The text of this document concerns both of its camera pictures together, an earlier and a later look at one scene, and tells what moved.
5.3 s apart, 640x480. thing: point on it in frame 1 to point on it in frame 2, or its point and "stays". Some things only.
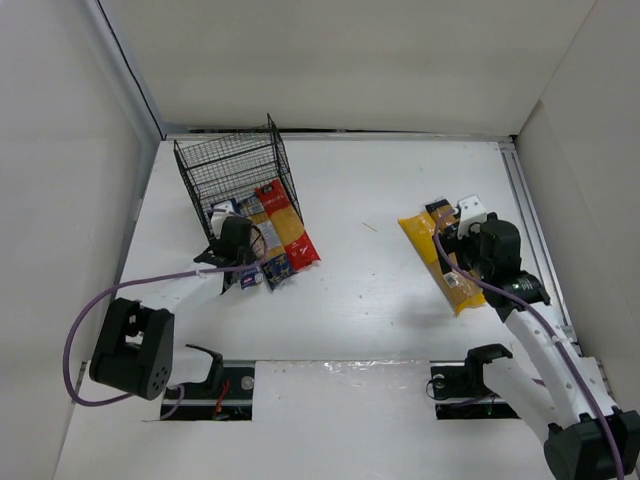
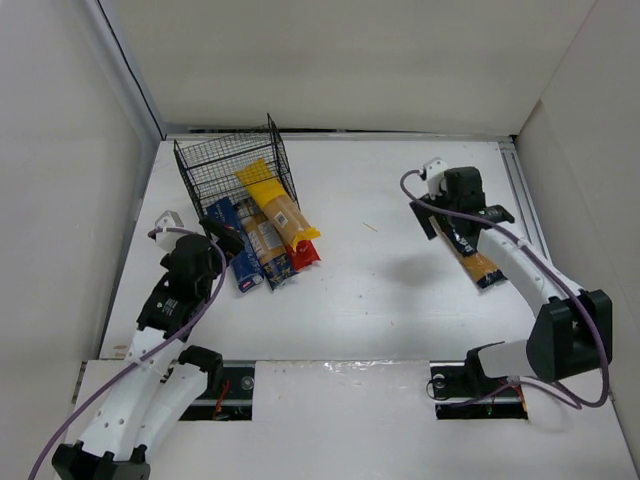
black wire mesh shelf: (223, 167) stays
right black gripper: (451, 242) to (436, 220)
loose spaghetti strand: (370, 227) stays
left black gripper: (220, 255) to (220, 232)
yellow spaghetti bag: (462, 289) to (283, 213)
